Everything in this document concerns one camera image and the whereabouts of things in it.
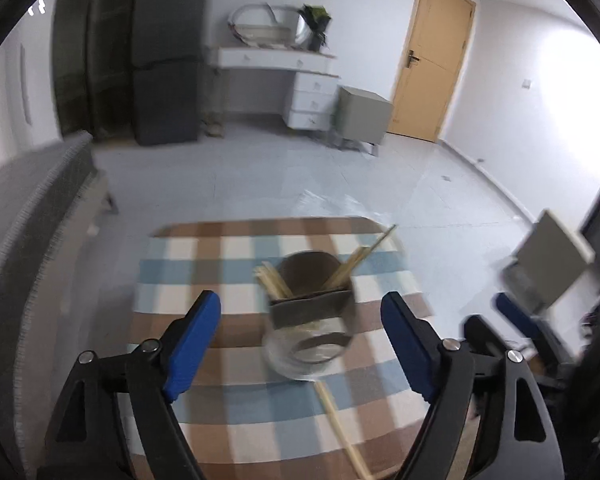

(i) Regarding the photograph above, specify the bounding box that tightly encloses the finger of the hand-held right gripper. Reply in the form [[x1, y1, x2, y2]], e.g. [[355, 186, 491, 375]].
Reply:
[[495, 292, 577, 392], [462, 314, 513, 361]]

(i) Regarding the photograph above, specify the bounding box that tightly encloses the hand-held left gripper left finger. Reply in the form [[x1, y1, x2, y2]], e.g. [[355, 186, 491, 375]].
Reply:
[[37, 290, 222, 480]]

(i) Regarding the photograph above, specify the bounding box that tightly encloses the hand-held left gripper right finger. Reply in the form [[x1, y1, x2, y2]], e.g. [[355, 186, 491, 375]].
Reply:
[[381, 291, 566, 480]]

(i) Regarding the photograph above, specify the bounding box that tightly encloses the wooden chopstick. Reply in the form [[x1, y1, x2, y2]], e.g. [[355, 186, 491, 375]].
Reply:
[[320, 385, 374, 479], [314, 381, 368, 480]]

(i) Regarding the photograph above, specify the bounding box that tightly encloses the bundle of wooden chopsticks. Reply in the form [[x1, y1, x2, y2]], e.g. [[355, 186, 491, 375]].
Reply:
[[254, 224, 397, 300]]

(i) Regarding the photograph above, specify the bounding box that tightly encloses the white and grey utensil holder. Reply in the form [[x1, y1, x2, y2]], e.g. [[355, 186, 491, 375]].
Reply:
[[261, 251, 356, 381]]

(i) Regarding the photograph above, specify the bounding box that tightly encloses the checkered tablecloth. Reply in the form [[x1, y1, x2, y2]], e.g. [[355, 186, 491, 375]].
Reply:
[[125, 216, 436, 480]]

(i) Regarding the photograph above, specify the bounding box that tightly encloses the grey mattress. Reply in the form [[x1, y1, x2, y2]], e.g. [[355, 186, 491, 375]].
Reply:
[[0, 130, 98, 461]]

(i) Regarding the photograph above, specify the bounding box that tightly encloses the grey nightstand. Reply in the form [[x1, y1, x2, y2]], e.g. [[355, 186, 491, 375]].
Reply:
[[332, 86, 395, 153]]

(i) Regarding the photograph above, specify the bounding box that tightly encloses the white vanity desk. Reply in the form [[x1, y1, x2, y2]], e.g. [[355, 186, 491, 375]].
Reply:
[[207, 45, 342, 133]]

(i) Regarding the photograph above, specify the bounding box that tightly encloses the yellow wooden door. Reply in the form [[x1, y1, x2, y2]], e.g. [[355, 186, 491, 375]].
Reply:
[[386, 0, 477, 143]]

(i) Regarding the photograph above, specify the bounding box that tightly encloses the dark grey refrigerator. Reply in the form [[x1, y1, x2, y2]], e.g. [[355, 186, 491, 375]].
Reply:
[[130, 0, 216, 147]]

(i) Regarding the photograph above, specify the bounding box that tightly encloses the dark glass cabinet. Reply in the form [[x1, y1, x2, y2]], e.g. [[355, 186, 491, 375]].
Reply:
[[52, 0, 141, 141]]

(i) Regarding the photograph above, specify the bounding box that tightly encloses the white wardrobe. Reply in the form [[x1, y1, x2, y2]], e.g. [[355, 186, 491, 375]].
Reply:
[[0, 0, 63, 171]]

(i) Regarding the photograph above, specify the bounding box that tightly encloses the oval mirror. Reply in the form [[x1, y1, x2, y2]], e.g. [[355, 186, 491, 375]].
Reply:
[[227, 4, 313, 48]]

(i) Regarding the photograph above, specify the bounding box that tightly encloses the wrapped flower bouquet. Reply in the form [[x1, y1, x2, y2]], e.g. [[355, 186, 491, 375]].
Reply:
[[297, 4, 333, 53]]

